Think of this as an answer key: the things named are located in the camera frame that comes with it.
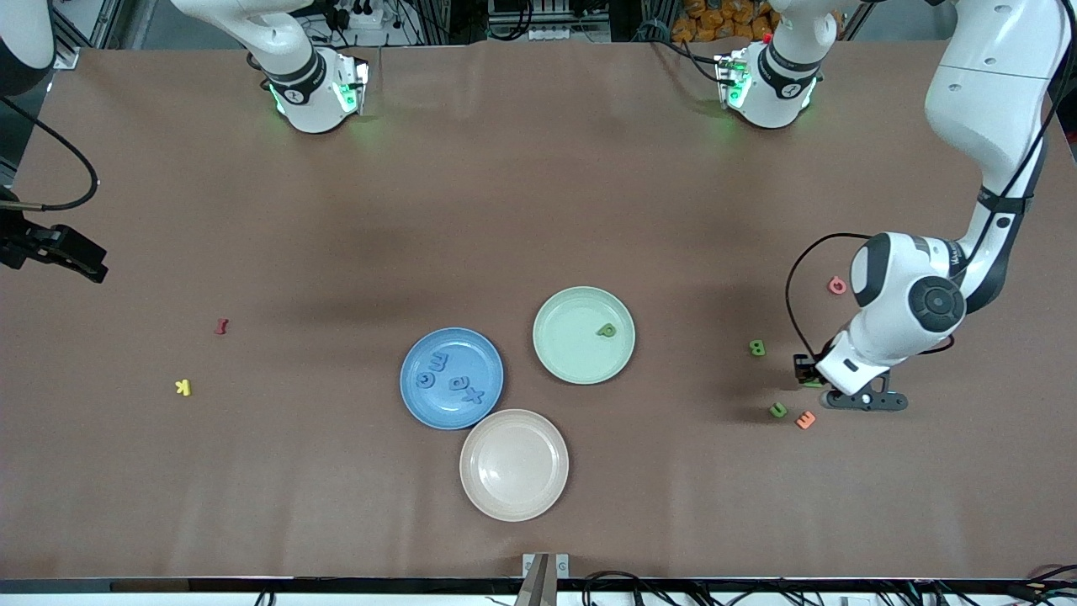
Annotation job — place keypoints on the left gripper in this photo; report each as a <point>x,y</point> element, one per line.
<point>804,367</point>

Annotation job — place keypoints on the green letter P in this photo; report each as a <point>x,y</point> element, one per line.
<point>607,331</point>

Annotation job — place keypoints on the blue letter X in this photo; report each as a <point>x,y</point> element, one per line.
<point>474,396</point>

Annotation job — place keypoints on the blue letter Q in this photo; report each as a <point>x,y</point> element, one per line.
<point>458,383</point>

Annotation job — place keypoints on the blue letter E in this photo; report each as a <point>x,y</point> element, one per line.
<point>439,362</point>

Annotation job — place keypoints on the blue letter G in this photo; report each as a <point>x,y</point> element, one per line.
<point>427,380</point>

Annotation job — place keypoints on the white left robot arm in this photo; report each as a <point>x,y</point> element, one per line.
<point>993,93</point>

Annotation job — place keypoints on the orange letter E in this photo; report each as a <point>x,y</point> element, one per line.
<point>805,419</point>

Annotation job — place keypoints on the green letter U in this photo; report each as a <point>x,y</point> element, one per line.
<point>777,410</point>

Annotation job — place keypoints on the green letter B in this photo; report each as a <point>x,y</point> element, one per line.
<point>756,347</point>

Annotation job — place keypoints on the pink letter Q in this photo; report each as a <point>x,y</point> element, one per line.
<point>836,285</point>

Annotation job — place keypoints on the yellow letter K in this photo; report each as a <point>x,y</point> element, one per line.
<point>183,387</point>

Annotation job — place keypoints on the green plate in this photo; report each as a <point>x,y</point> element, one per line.
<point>572,345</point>

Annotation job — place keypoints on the beige plate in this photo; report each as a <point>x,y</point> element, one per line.
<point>514,465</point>

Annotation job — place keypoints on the stack of orange items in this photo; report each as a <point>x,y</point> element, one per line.
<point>715,21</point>

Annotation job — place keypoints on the blue plate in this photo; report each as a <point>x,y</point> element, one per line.
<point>452,408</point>

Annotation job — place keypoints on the white power strip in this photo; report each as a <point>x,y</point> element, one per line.
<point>362,15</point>

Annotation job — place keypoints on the aluminium frame post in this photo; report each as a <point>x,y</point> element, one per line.
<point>71,34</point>

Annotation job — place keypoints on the metal table edge bracket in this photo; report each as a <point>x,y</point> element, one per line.
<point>545,572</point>

